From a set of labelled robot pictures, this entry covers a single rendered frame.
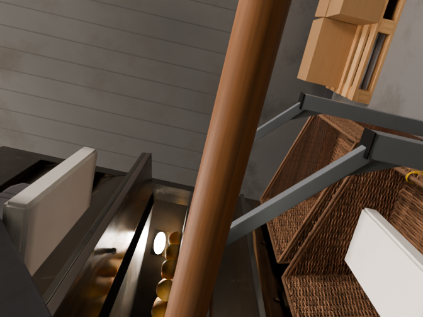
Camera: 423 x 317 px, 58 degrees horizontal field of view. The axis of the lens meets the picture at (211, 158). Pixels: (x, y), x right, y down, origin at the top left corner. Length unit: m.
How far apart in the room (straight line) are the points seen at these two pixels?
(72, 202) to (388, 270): 0.13
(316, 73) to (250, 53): 3.13
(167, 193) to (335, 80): 2.02
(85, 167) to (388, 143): 0.52
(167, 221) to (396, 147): 1.40
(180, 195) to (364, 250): 1.65
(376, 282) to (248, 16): 0.15
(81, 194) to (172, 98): 3.66
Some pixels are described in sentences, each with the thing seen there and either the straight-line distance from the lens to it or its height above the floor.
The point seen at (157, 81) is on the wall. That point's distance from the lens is 3.83.
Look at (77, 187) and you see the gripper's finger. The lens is 0.17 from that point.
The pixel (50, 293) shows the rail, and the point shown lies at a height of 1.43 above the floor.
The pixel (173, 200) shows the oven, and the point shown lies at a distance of 1.84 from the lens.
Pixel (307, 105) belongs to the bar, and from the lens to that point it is 1.08.
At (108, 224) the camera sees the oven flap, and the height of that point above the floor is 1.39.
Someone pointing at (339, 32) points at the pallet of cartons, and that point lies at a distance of 3.40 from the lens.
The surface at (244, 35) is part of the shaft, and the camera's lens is 0.23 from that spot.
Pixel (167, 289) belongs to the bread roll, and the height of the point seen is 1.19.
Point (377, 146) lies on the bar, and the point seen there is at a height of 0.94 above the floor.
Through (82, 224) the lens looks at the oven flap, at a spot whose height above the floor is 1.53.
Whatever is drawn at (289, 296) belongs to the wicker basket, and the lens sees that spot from 1.20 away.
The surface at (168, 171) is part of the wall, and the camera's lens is 4.00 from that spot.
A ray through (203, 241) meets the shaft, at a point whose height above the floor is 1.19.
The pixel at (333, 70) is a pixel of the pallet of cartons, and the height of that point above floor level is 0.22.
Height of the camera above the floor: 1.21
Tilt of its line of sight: 3 degrees down
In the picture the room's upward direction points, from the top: 78 degrees counter-clockwise
